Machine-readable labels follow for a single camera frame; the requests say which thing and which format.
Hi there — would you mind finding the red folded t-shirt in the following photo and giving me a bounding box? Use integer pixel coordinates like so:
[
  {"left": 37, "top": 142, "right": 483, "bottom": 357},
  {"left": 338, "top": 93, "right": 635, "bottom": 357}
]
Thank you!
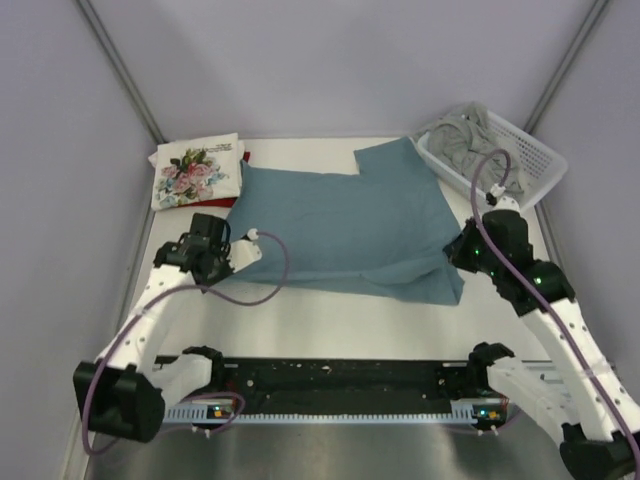
[{"left": 176, "top": 142, "right": 251, "bottom": 208}]

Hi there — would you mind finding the blue-white slotted cable duct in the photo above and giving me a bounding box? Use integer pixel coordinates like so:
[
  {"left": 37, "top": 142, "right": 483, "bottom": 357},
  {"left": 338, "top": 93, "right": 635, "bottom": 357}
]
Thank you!
[{"left": 163, "top": 402, "right": 506, "bottom": 426}]

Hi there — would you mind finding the right aluminium frame post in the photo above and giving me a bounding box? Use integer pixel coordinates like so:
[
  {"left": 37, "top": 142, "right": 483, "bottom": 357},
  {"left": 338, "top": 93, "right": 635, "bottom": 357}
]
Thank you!
[{"left": 523, "top": 0, "right": 613, "bottom": 135}]

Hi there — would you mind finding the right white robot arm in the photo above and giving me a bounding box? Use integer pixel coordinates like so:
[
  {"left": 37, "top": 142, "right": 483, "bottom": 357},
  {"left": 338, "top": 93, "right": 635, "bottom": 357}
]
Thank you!
[{"left": 444, "top": 209, "right": 639, "bottom": 479}]

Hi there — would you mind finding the grey crumpled t-shirt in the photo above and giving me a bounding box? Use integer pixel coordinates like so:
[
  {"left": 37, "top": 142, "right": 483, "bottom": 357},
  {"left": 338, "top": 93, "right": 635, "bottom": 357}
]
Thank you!
[{"left": 411, "top": 102, "right": 525, "bottom": 197}]

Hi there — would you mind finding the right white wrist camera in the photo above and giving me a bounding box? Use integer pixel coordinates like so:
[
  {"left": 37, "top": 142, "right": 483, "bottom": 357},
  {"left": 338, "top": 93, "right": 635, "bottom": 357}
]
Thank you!
[{"left": 485, "top": 184, "right": 521, "bottom": 213}]

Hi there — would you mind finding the blue-grey t-shirt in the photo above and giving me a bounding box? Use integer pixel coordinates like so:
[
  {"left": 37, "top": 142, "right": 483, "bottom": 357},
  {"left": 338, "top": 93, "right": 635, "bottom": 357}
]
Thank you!
[{"left": 227, "top": 137, "right": 464, "bottom": 306}]

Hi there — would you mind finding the left aluminium frame post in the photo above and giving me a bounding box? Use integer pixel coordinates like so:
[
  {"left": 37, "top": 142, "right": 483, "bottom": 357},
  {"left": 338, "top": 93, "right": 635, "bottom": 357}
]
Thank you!
[{"left": 73, "top": 0, "right": 166, "bottom": 144}]

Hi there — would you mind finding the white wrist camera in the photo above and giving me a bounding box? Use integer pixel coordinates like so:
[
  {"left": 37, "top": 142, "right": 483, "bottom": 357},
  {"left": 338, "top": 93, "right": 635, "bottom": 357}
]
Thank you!
[
  {"left": 227, "top": 228, "right": 262, "bottom": 273},
  {"left": 485, "top": 184, "right": 521, "bottom": 213}
]

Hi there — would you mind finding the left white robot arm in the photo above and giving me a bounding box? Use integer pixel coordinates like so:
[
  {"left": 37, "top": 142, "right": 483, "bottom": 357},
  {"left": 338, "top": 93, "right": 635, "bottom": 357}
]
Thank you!
[{"left": 73, "top": 213, "right": 260, "bottom": 455}]

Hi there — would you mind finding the white plastic laundry basket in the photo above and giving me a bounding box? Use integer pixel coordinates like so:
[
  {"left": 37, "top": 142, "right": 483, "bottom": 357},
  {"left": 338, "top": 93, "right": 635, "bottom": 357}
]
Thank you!
[{"left": 411, "top": 110, "right": 568, "bottom": 211}]

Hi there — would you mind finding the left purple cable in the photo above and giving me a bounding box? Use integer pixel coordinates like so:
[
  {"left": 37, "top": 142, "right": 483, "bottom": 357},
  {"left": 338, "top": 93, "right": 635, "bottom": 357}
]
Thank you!
[{"left": 82, "top": 229, "right": 291, "bottom": 456}]

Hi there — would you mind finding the white floral folded t-shirt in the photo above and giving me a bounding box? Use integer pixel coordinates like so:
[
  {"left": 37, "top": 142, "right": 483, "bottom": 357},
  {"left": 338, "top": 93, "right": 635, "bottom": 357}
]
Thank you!
[{"left": 151, "top": 133, "right": 245, "bottom": 211}]

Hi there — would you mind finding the purple cable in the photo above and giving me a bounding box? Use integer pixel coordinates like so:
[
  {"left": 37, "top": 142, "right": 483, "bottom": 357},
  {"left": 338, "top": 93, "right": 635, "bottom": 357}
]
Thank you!
[
  {"left": 82, "top": 229, "right": 291, "bottom": 456},
  {"left": 469, "top": 148, "right": 632, "bottom": 446}
]

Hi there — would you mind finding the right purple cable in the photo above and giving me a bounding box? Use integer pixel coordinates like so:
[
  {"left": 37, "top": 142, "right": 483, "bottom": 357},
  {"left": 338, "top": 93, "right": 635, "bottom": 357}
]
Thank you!
[{"left": 469, "top": 148, "right": 632, "bottom": 446}]

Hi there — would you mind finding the aluminium frame post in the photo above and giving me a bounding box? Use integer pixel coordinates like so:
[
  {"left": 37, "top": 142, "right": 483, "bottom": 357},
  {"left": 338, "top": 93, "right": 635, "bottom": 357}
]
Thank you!
[
  {"left": 73, "top": 0, "right": 166, "bottom": 144},
  {"left": 523, "top": 0, "right": 613, "bottom": 135}
]

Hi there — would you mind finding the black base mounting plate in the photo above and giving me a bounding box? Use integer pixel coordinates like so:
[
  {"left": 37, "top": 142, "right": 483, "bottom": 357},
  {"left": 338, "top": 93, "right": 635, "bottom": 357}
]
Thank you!
[{"left": 195, "top": 357, "right": 499, "bottom": 414}]

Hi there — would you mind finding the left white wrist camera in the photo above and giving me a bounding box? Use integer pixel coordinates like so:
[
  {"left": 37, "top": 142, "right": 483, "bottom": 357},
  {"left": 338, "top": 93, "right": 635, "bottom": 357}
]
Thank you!
[{"left": 227, "top": 228, "right": 262, "bottom": 273}]

